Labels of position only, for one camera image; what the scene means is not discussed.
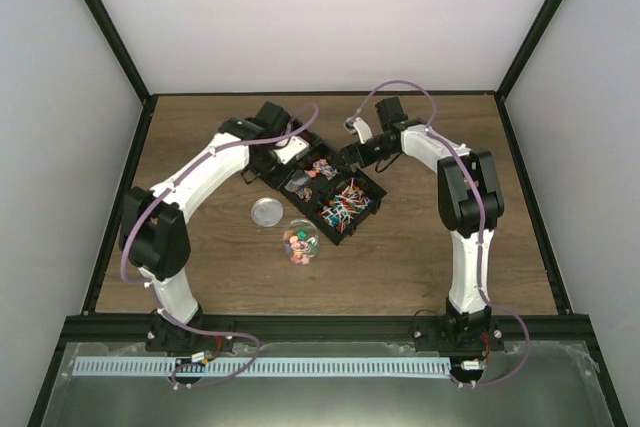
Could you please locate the round metal jar lid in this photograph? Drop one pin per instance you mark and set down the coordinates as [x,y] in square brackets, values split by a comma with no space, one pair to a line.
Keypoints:
[267,212]

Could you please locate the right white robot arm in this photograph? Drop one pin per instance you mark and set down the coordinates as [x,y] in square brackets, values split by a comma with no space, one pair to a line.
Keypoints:
[470,203]

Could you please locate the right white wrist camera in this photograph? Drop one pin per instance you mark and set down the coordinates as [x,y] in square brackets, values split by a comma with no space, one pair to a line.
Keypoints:
[358,127]

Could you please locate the light blue slotted cable duct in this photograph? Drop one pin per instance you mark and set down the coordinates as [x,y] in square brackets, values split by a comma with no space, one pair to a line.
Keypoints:
[269,367]

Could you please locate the black three-compartment candy tray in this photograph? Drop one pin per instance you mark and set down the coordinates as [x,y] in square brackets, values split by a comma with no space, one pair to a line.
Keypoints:
[319,148]

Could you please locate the metal candy scoop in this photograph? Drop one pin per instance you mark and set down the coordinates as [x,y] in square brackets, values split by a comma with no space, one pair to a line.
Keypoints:
[298,180]

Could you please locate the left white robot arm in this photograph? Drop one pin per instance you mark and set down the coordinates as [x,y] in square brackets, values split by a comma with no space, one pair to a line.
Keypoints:
[154,239]

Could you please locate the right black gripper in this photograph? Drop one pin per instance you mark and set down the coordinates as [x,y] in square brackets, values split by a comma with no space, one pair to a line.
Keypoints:
[351,159]

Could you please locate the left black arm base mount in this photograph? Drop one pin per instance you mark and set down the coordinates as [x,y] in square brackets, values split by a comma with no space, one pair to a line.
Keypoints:
[163,336]

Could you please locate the clear glass jar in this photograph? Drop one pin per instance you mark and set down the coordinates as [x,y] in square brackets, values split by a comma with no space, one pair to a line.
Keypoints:
[301,240]

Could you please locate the pile of white-stick lollipops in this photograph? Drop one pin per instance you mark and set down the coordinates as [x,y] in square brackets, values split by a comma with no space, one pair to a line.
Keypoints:
[345,205]

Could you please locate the pile of rainbow lollipops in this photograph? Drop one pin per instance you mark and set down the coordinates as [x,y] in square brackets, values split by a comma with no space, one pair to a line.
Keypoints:
[320,170]

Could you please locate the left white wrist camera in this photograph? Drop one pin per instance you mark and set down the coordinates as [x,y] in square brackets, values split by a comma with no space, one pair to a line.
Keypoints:
[290,149]

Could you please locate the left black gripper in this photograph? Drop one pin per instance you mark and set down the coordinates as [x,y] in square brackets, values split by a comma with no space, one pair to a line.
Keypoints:
[266,180]

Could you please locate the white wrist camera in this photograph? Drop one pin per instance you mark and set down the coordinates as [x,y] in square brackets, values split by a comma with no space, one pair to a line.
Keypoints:
[358,127]
[290,149]

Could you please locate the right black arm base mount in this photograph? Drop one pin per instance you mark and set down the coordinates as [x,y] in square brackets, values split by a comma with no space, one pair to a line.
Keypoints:
[455,333]

